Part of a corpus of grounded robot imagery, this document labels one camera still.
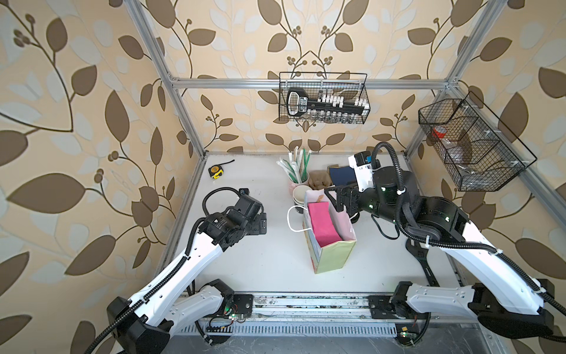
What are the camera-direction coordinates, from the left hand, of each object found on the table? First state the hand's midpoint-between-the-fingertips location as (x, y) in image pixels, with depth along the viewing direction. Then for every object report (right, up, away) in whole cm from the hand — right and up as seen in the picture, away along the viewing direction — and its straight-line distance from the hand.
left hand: (249, 219), depth 76 cm
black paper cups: (+18, +7, +13) cm, 23 cm away
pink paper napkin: (+27, -3, +2) cm, 27 cm away
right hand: (+27, +12, -15) cm, 33 cm away
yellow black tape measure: (-23, +18, +34) cm, 45 cm away
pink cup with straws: (+16, +18, +12) cm, 27 cm away
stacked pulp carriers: (+28, +13, +29) cm, 43 cm away
